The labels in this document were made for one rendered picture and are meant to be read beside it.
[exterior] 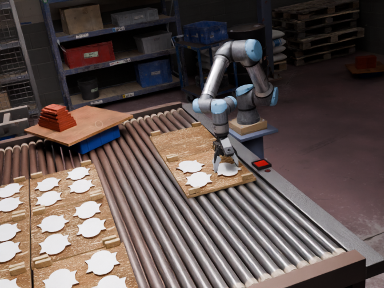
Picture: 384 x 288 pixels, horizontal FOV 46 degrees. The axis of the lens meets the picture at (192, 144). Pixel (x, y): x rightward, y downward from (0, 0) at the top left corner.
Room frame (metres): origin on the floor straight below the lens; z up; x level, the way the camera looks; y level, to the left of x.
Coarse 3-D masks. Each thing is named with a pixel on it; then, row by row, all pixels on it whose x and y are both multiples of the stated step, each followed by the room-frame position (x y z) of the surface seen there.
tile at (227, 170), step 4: (220, 164) 2.08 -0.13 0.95; (224, 164) 2.07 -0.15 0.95; (228, 164) 2.07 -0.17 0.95; (232, 164) 2.06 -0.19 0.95; (220, 168) 2.03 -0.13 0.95; (224, 168) 2.03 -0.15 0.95; (228, 168) 2.02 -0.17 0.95; (232, 168) 2.01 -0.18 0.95; (236, 168) 2.01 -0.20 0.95; (216, 172) 2.01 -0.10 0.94; (220, 172) 1.99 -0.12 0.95; (224, 172) 1.98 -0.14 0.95; (228, 172) 1.98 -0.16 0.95; (232, 172) 1.97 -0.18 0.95; (236, 172) 1.97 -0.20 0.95; (220, 176) 1.97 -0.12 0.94; (224, 176) 1.96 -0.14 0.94; (228, 176) 1.94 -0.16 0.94; (232, 176) 1.94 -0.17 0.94
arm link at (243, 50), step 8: (240, 40) 2.45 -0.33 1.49; (248, 40) 2.41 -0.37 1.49; (256, 40) 2.41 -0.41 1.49; (232, 48) 2.41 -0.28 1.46; (240, 48) 2.39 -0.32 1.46; (248, 48) 2.37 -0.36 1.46; (256, 48) 2.38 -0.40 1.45; (232, 56) 2.41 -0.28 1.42; (240, 56) 2.39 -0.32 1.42; (248, 56) 2.36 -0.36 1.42; (256, 56) 2.36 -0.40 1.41; (248, 64) 2.41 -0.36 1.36; (256, 64) 2.41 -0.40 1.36; (248, 72) 2.49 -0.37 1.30; (256, 72) 2.46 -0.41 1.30; (264, 72) 2.52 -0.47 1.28; (256, 80) 2.50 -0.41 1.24; (264, 80) 2.51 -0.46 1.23; (256, 88) 2.55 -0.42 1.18; (264, 88) 2.54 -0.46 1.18; (272, 88) 2.57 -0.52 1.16; (256, 96) 2.60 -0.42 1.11; (264, 96) 2.55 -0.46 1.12; (272, 96) 2.56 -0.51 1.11; (256, 104) 2.62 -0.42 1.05; (264, 104) 2.60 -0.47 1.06; (272, 104) 2.57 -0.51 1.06
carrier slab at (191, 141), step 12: (168, 132) 2.64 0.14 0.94; (180, 132) 2.62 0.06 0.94; (192, 132) 2.59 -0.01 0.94; (204, 132) 2.56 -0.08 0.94; (156, 144) 2.47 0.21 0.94; (168, 144) 2.45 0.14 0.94; (180, 144) 2.43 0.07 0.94; (192, 144) 2.40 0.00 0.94; (204, 144) 2.38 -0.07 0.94; (180, 156) 2.26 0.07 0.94
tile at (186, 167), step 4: (196, 160) 2.16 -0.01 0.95; (180, 164) 2.14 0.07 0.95; (184, 164) 2.13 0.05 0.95; (188, 164) 2.13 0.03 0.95; (192, 164) 2.12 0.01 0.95; (196, 164) 2.11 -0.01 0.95; (200, 164) 2.11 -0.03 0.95; (204, 164) 2.10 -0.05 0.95; (176, 168) 2.10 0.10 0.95; (180, 168) 2.09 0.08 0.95; (184, 168) 2.08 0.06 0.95; (188, 168) 2.08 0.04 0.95; (192, 168) 2.07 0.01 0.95; (196, 168) 2.07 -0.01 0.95; (200, 168) 2.06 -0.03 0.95; (184, 172) 2.04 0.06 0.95; (188, 172) 2.04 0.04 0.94; (192, 172) 2.03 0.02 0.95; (196, 172) 2.03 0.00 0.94
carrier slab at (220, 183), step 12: (192, 156) 2.24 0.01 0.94; (204, 156) 2.22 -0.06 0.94; (168, 168) 2.16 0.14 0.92; (204, 168) 2.08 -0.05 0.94; (240, 168) 2.02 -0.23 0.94; (180, 180) 1.98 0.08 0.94; (216, 180) 1.93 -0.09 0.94; (228, 180) 1.92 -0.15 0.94; (240, 180) 1.90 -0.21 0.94; (252, 180) 1.90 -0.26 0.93; (204, 192) 1.84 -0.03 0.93
